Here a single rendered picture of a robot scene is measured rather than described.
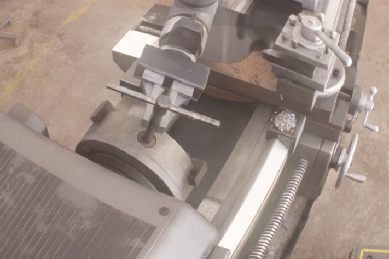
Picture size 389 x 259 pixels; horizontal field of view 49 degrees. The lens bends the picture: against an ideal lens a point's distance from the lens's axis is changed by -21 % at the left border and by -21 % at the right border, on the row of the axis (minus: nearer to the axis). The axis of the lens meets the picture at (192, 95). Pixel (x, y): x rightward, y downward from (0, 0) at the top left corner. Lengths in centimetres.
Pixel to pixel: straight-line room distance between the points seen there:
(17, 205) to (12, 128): 17
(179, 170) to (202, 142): 62
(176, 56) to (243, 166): 50
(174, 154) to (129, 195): 27
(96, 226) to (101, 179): 9
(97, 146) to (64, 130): 167
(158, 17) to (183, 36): 84
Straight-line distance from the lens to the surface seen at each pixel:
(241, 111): 170
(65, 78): 295
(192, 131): 162
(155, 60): 97
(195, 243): 72
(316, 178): 163
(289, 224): 181
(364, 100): 158
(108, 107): 105
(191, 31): 96
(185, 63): 99
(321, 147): 153
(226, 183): 136
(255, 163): 142
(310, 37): 132
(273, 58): 134
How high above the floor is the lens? 194
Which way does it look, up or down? 45 degrees down
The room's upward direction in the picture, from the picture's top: 1 degrees clockwise
